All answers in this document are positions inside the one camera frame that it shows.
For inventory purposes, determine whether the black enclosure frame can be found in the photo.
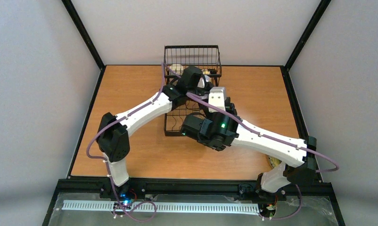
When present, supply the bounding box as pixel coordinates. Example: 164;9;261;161
43;0;345;226

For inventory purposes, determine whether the white slotted cable duct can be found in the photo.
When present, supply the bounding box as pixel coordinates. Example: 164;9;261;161
61;200;259;215

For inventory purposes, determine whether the white bowl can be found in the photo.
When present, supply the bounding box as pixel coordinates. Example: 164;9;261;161
197;76;214;91

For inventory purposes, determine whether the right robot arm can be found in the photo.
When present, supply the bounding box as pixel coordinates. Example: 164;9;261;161
181;95;316;193

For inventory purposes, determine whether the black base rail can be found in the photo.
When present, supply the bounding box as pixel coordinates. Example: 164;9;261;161
53;176;334;203

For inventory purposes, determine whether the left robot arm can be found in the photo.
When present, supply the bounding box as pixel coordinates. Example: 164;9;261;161
91;65;212;186

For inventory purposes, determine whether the black wire dish rack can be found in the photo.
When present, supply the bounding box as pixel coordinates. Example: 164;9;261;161
164;45;222;137

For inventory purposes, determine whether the yellow mug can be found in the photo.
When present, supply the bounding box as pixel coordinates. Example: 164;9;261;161
202;69;217;76

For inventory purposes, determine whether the white floral mug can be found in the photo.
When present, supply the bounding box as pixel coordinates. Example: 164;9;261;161
169;64;184;76

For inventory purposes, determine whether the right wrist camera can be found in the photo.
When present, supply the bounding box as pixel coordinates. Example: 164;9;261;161
208;87;227;111

